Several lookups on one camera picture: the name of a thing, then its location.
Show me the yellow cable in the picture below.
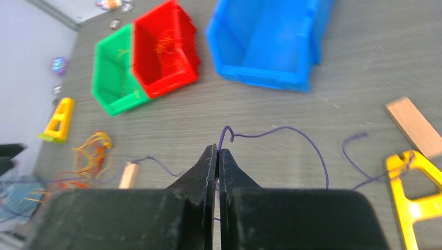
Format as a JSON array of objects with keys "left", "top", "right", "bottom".
[{"left": 115, "top": 48, "right": 142, "bottom": 99}]

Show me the purple thin cable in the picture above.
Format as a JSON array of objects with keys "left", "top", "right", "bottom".
[{"left": 0, "top": 125, "right": 415, "bottom": 225}]

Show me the small grey gear token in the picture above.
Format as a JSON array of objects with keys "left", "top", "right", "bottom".
[{"left": 121, "top": 3, "right": 133, "bottom": 14}]

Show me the red plastic bin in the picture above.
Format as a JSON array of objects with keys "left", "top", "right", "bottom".
[{"left": 133, "top": 1, "right": 200, "bottom": 99}]

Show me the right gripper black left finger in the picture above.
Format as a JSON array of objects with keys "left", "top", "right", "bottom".
[{"left": 24, "top": 145, "right": 217, "bottom": 250}]

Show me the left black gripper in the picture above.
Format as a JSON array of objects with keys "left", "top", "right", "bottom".
[{"left": 0, "top": 143, "right": 27, "bottom": 175}]

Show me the yellow triangular toy frame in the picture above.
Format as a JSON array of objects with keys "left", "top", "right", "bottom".
[{"left": 37, "top": 97, "right": 75, "bottom": 143}]

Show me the orange cable bundle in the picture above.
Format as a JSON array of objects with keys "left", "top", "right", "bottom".
[{"left": 24, "top": 131, "right": 114, "bottom": 204}]

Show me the small figurine toy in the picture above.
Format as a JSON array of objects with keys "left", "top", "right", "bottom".
[{"left": 95, "top": 0, "right": 122, "bottom": 11}]

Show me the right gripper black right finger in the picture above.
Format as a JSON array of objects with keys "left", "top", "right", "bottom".
[{"left": 219, "top": 149, "right": 389, "bottom": 249}]

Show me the yellow orange toy piece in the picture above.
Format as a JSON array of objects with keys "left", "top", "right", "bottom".
[{"left": 385, "top": 150, "right": 441, "bottom": 250}]

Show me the purple round toy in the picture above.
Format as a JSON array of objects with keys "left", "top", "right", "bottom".
[{"left": 51, "top": 57, "right": 69, "bottom": 77}]

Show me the blue plastic bin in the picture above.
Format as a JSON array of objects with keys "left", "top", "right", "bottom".
[{"left": 206, "top": 0, "right": 335, "bottom": 92}]

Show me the small wooden block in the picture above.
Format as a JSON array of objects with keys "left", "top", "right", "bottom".
[{"left": 118, "top": 162, "right": 140, "bottom": 189}]

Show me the green plastic bin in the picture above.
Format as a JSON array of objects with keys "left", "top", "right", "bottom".
[{"left": 91, "top": 24, "right": 151, "bottom": 116}]

